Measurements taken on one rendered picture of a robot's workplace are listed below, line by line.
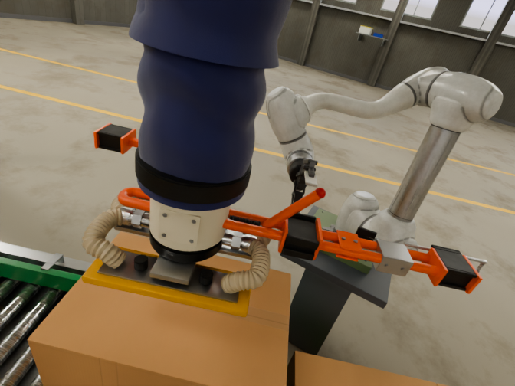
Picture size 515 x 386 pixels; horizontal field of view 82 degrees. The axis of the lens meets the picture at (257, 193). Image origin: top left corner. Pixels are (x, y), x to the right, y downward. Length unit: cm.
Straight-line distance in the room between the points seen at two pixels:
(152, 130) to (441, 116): 97
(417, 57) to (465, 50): 151
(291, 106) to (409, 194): 59
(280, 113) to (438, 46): 1287
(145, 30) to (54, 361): 76
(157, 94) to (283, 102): 54
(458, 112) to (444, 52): 1257
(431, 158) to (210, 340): 95
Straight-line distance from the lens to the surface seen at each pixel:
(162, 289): 66
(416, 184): 126
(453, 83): 122
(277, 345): 87
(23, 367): 135
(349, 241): 69
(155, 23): 46
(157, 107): 50
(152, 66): 48
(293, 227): 66
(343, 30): 1408
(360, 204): 141
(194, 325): 86
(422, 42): 1372
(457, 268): 78
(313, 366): 137
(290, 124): 98
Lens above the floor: 167
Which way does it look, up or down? 31 degrees down
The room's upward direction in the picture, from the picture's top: 14 degrees clockwise
